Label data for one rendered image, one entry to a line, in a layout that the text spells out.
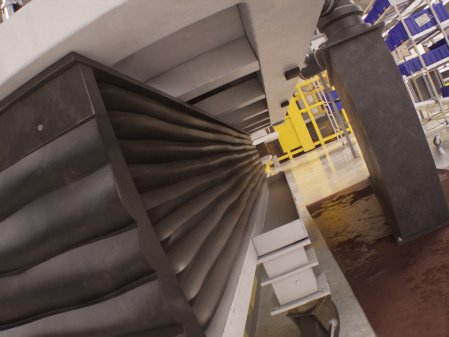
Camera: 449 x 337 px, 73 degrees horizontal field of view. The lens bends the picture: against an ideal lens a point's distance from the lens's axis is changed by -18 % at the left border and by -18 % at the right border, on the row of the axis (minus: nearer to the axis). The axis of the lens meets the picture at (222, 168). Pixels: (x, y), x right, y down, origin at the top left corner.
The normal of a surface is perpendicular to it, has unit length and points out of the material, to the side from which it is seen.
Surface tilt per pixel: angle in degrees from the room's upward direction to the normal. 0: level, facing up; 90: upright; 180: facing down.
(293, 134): 90
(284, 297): 90
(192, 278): 36
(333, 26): 90
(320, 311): 90
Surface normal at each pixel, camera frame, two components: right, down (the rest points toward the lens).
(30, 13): -0.15, 0.06
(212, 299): 0.37, -0.92
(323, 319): 0.74, -0.31
